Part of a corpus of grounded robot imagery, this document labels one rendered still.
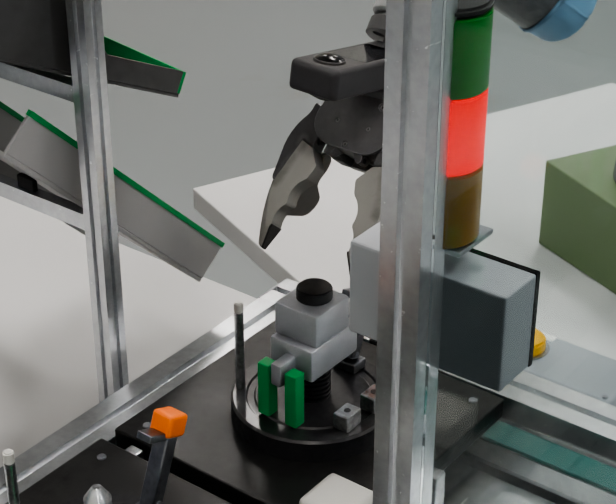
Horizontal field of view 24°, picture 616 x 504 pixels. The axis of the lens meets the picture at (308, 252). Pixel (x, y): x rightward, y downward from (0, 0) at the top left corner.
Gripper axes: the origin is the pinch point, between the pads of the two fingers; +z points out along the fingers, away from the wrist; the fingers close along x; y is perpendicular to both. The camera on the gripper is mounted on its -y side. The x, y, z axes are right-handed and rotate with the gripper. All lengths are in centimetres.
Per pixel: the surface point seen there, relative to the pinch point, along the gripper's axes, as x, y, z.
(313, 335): -2.0, 2.5, 6.0
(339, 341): -2.3, 6.3, 5.6
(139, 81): 20.7, -2.7, -8.6
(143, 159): 188, 207, -23
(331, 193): 36, 58, -12
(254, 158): 165, 221, -35
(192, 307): 31.7, 33.2, 7.8
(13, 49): 22.8, -15.7, -5.9
